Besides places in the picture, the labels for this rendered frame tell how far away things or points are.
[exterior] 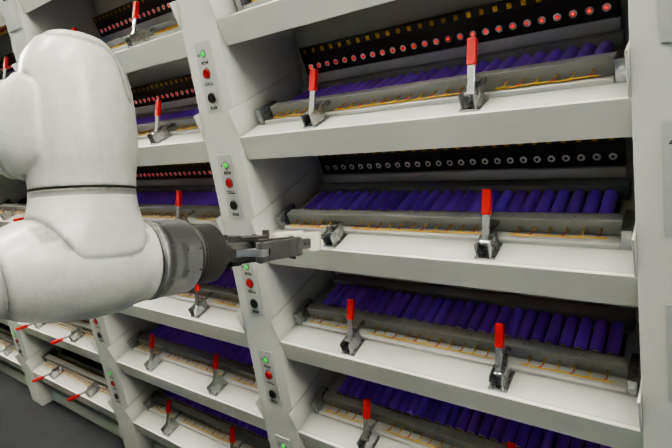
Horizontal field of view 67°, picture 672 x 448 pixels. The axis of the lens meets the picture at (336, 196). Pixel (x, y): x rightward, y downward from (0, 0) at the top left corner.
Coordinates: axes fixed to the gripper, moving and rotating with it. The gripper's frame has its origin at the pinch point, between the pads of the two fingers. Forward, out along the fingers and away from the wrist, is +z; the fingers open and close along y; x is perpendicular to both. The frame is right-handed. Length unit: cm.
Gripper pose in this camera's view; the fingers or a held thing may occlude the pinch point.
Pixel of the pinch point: (296, 241)
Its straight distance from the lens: 78.0
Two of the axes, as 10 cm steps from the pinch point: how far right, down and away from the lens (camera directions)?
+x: 0.0, -10.0, -0.1
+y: 7.9, 0.0, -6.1
